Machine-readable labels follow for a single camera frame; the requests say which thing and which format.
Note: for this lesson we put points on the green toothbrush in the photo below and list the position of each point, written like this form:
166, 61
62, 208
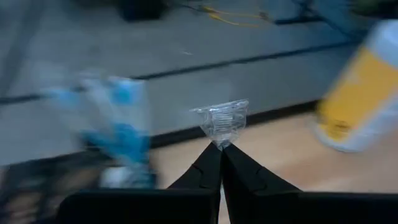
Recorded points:
224, 121

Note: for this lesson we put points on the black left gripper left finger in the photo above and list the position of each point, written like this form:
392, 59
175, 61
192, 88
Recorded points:
199, 186

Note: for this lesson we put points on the blue white toothbrush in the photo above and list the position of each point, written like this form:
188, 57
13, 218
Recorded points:
62, 93

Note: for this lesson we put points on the black floor box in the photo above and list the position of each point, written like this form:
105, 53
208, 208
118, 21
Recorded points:
141, 9

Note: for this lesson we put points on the white wipes canister yellow label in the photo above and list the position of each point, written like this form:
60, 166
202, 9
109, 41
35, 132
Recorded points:
357, 93

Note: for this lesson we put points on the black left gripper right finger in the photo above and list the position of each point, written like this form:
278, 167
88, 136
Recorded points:
255, 193

